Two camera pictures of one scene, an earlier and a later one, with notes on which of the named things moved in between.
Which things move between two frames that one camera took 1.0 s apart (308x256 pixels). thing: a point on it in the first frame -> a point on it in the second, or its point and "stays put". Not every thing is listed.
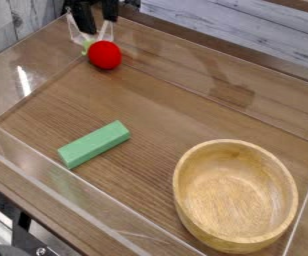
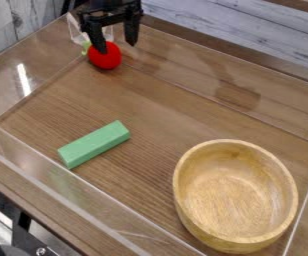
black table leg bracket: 27,244 stays put
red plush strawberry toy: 104,54 stays put
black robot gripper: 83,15 -> 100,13
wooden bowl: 235,196 stays put
